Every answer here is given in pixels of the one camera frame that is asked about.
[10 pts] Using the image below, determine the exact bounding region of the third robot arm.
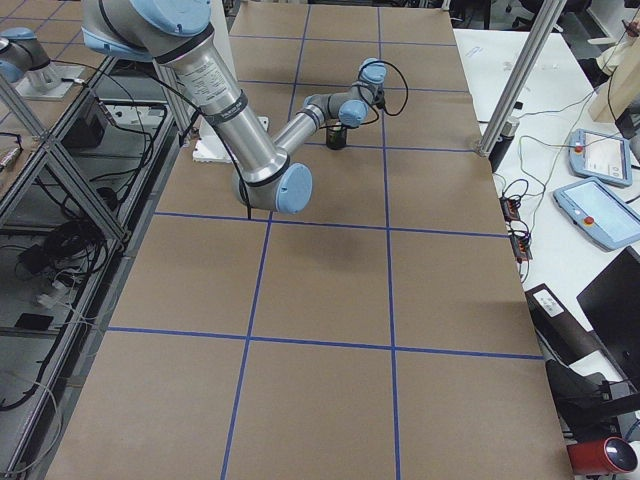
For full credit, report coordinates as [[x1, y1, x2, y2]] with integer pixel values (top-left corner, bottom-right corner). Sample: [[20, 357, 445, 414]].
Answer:
[[1, 27, 51, 83]]

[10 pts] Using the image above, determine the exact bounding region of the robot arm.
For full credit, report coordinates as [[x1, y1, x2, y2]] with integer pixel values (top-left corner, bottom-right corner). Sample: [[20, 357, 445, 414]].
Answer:
[[82, 1, 387, 214]]

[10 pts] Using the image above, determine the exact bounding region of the black mesh pen cup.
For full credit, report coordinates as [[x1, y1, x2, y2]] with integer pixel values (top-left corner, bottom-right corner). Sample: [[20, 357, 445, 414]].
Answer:
[[325, 123, 348, 150]]

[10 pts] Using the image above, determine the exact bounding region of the black water bottle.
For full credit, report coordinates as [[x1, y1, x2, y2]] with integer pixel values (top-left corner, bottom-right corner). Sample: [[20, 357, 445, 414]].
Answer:
[[488, 116, 520, 173]]

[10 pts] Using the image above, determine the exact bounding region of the near teach pendant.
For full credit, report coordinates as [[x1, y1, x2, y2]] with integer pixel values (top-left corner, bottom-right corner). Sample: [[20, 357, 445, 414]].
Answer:
[[553, 177, 639, 251]]

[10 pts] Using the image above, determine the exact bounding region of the teach pendant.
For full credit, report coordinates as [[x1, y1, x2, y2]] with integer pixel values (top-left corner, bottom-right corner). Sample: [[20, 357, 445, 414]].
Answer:
[[567, 129, 633, 188], [553, 177, 639, 251]]

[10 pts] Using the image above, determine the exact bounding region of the black laptop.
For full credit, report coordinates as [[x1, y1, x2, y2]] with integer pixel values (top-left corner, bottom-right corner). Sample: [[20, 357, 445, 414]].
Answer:
[[577, 247, 639, 388]]

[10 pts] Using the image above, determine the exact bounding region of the far teach pendant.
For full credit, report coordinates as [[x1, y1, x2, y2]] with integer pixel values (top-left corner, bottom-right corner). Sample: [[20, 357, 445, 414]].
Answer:
[[567, 129, 633, 188]]

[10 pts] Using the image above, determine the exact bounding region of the red cylinder speaker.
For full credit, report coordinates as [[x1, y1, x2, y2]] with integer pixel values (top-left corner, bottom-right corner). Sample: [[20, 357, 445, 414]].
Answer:
[[567, 437, 639, 475]]

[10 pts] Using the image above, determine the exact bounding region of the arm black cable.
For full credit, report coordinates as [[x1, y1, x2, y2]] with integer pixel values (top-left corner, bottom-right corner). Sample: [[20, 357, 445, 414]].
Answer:
[[149, 58, 410, 221]]

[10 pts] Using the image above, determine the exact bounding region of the aluminium frame post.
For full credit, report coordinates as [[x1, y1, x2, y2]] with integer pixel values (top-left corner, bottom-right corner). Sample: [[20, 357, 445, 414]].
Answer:
[[476, 0, 567, 157]]

